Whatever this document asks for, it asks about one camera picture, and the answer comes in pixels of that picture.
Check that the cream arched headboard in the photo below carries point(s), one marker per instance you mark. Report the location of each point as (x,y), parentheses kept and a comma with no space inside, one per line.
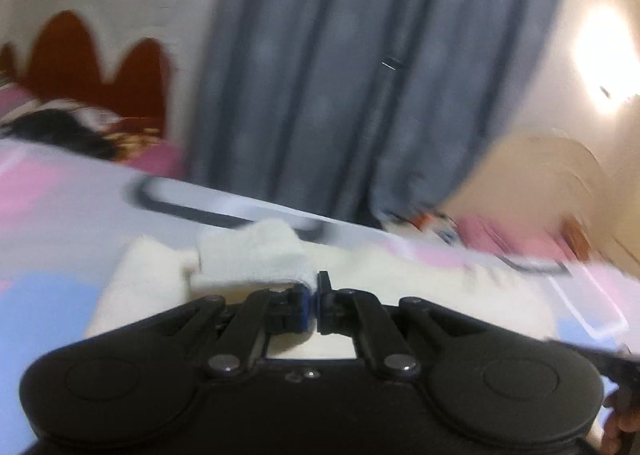
(530,175)

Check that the red patterned cloth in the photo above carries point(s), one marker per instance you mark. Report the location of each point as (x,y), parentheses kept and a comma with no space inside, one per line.
(132,132)

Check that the wall lamp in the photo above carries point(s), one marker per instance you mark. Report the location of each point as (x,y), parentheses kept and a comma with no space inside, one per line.
(602,50)

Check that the small red patterned pillow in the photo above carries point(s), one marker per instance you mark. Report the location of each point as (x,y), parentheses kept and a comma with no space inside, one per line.
(577,235)

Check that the white cloth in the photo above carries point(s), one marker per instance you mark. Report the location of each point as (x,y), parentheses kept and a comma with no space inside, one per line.
(245,250)

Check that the red white scalloped headboard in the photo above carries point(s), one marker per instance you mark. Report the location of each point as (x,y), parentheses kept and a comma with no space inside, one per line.
(65,55)

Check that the small curtain clip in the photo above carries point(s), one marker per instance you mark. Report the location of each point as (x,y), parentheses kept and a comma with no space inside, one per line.
(392,63)

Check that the plain pink bedsheet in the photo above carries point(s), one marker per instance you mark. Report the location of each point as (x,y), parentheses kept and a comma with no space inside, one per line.
(510,237)

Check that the white orange object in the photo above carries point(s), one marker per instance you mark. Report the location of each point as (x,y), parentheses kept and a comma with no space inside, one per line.
(425,225)

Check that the printed grey pink bedsheet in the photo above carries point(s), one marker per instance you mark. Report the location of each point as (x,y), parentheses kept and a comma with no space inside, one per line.
(50,285)

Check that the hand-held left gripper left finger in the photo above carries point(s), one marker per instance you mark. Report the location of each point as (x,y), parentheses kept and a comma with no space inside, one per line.
(301,309)

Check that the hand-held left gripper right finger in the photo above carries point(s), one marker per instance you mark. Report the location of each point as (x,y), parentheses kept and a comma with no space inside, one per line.
(326,310)

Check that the person's right hand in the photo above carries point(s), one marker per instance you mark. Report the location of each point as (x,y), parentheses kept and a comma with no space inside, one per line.
(622,430)

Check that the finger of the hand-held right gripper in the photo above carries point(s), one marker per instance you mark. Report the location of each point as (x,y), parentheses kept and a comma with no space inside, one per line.
(580,349)

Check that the black cloth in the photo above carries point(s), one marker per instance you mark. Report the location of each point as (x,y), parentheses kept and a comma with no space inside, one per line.
(60,132)

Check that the blue grey curtain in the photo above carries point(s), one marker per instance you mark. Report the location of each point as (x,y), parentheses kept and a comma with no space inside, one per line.
(325,60)

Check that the pink striped bedsheet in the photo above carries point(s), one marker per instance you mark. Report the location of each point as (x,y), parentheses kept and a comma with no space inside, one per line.
(157,157)

